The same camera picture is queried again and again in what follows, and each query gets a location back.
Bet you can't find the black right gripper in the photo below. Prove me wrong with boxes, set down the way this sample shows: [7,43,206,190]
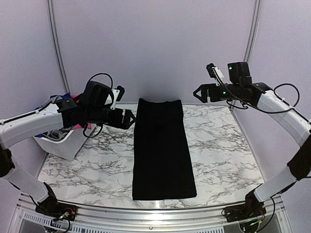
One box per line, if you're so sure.
[193,83,242,103]

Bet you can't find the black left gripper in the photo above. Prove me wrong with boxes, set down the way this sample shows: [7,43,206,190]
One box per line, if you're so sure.
[86,106,136,129]

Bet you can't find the black t-shirt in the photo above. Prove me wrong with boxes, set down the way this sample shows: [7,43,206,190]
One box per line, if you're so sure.
[132,99,197,200]

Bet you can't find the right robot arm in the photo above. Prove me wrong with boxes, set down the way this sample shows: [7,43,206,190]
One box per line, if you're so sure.
[193,62,311,217]

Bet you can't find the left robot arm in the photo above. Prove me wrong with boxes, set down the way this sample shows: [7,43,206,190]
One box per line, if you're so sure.
[0,81,136,216]

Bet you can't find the white plastic laundry basket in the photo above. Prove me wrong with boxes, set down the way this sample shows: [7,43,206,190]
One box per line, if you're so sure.
[34,129,87,161]

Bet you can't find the pink garment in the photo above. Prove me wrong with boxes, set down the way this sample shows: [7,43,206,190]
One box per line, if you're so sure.
[71,95,92,131]

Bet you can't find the blue garment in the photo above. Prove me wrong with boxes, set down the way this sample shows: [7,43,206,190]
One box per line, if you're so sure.
[35,92,71,138]

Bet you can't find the grey garment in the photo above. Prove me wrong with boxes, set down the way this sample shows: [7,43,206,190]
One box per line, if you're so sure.
[38,96,73,141]

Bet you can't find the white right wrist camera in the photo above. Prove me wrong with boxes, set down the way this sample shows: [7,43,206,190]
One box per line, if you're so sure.
[206,63,224,86]

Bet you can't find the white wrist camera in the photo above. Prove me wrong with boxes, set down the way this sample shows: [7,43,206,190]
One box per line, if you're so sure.
[105,85,125,110]
[206,63,224,86]

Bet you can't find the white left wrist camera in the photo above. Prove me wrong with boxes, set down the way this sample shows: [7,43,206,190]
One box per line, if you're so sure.
[105,85,125,110]

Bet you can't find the left aluminium corner post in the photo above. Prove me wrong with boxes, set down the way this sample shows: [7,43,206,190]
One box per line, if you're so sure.
[46,0,70,93]

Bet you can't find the aluminium corner post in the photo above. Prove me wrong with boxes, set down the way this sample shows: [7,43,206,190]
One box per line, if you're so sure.
[46,0,70,93]
[242,0,261,64]

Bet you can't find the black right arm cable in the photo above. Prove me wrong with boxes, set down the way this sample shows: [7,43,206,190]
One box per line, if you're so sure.
[228,83,301,110]

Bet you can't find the right aluminium corner post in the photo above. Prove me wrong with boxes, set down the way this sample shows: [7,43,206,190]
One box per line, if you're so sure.
[242,0,261,64]

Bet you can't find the aluminium front frame rail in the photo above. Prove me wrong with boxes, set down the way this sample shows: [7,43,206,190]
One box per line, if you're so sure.
[8,194,292,233]

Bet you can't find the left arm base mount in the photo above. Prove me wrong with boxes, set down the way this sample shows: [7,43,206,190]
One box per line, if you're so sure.
[35,202,78,221]

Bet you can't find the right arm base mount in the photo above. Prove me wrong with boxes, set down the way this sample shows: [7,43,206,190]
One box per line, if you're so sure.
[221,204,266,222]

